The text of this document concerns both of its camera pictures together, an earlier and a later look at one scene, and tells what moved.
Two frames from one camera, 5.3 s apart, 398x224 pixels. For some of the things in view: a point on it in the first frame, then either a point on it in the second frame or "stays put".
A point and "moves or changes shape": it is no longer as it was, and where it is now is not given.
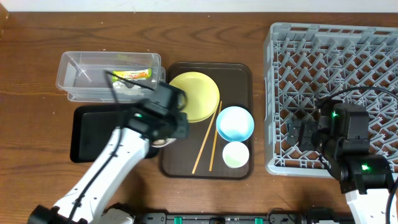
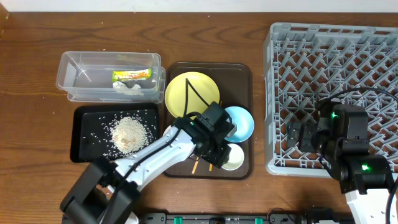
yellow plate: x=203 y=95 stays put
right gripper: x=310 y=134 stays put
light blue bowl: x=235 y=124 stays put
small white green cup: x=236 y=154 moves or changes shape
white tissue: x=122 y=87 stays put
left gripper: x=183 y=130 → x=222 y=158
